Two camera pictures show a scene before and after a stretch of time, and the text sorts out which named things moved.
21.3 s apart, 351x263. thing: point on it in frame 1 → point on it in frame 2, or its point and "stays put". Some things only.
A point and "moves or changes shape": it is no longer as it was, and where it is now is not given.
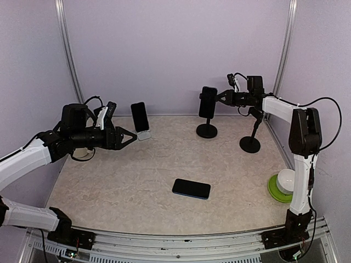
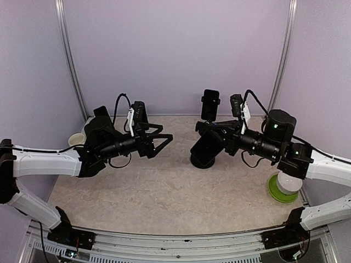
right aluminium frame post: [287, 47] stays put
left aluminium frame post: [63, 26] stays put
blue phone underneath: [191, 188] → [208, 146]
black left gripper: [115, 143] → [147, 147]
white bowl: [286, 181] stays put
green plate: [276, 193] stays put
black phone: [207, 104] moves or changes shape
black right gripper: [230, 97] → [233, 132]
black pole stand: [250, 144] → [203, 159]
